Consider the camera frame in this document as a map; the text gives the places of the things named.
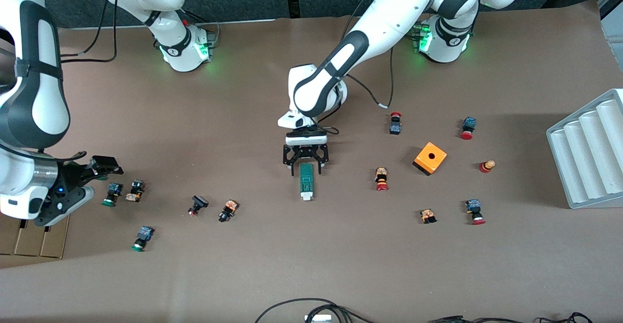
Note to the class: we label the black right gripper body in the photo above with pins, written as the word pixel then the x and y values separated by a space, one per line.
pixel 73 173

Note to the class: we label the green load switch white lever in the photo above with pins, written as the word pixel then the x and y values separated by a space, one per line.
pixel 306 184

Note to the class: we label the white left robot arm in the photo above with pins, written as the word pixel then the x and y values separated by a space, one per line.
pixel 389 16

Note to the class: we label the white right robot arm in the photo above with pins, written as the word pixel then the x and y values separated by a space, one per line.
pixel 39 94

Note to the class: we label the brown cardboard divider box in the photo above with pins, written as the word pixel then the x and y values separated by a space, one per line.
pixel 53 240

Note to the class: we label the green pushbutton blue contact block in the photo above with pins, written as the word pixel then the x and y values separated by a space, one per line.
pixel 114 190
pixel 143 235

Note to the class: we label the red emergency button orange block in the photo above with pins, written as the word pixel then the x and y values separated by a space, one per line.
pixel 381 176

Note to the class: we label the black pushbutton orange contact block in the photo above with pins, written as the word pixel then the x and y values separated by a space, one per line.
pixel 229 209

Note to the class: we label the red pushbutton blue contact block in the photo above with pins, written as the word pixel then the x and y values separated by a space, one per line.
pixel 473 207
pixel 395 126

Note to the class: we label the brown table cover sheet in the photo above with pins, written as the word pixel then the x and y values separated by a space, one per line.
pixel 311 255

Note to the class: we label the black square indicator button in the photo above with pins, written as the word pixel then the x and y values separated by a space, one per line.
pixel 198 202

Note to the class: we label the small white device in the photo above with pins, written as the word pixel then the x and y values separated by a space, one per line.
pixel 317 318

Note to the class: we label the red mushroom button blue block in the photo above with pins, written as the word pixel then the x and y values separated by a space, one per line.
pixel 468 124

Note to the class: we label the red yellow button head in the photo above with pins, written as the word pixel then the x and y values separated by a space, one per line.
pixel 486 166

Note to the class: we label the grey ridged plastic tray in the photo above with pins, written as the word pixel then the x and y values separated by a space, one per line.
pixel 584 152

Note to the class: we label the black selector switch orange block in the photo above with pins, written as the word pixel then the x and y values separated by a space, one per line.
pixel 136 189

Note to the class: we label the orange button enclosure box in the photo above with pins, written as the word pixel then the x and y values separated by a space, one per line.
pixel 430 156

